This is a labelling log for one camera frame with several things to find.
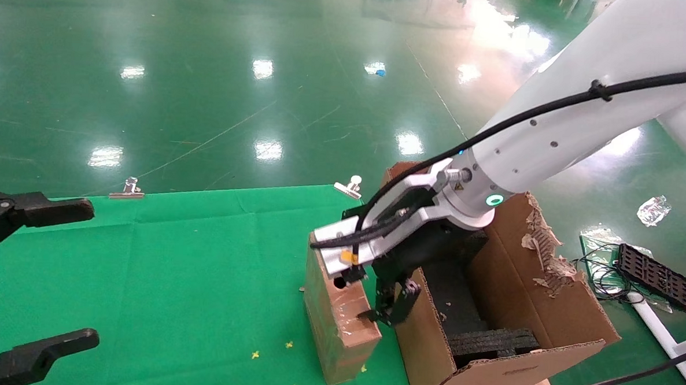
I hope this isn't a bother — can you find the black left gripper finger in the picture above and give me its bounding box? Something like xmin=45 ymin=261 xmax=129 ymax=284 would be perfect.
xmin=0 ymin=324 xmax=101 ymax=385
xmin=0 ymin=187 xmax=97 ymax=270

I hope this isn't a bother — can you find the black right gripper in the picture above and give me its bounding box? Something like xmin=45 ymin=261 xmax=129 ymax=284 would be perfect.
xmin=330 ymin=215 xmax=490 ymax=332

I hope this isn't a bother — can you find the small brown cardboard box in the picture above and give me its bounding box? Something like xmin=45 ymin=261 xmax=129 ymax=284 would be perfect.
xmin=300 ymin=231 xmax=387 ymax=385

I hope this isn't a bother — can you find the large open cardboard carton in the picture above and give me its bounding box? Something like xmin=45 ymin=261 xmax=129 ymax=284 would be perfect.
xmin=372 ymin=160 xmax=628 ymax=385

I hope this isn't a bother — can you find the silver binder clip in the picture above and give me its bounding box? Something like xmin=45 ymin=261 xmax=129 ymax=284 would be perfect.
xmin=333 ymin=173 xmax=363 ymax=201
xmin=108 ymin=175 xmax=146 ymax=201

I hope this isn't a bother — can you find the black foam insert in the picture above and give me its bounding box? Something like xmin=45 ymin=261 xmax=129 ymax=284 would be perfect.
xmin=446 ymin=325 xmax=541 ymax=364

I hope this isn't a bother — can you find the green tablecloth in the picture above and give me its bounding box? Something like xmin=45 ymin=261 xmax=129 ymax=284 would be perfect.
xmin=0 ymin=170 xmax=425 ymax=385

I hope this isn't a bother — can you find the clear bag with green label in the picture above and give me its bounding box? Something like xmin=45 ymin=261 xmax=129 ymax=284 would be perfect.
xmin=576 ymin=227 xmax=637 ymax=287

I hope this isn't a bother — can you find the black plastic grid tray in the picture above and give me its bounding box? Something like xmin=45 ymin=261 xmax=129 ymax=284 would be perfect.
xmin=613 ymin=243 xmax=686 ymax=314

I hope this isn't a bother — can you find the crumpled clear plastic wrapper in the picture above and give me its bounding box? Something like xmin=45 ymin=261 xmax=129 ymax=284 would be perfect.
xmin=636 ymin=194 xmax=672 ymax=228

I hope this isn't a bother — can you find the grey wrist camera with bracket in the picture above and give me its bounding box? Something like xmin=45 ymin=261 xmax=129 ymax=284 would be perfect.
xmin=309 ymin=156 xmax=498 ymax=283

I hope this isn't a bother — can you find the thin black wire bundle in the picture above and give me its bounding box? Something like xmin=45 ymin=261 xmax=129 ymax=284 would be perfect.
xmin=570 ymin=249 xmax=651 ymax=305

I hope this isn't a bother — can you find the black hanging cable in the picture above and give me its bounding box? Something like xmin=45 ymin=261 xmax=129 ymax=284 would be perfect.
xmin=534 ymin=338 xmax=686 ymax=385

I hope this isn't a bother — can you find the white metal frame leg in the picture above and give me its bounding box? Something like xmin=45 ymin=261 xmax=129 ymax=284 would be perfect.
xmin=624 ymin=292 xmax=686 ymax=385

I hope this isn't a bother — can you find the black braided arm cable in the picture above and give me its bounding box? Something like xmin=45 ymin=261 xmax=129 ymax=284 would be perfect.
xmin=309 ymin=51 xmax=686 ymax=267

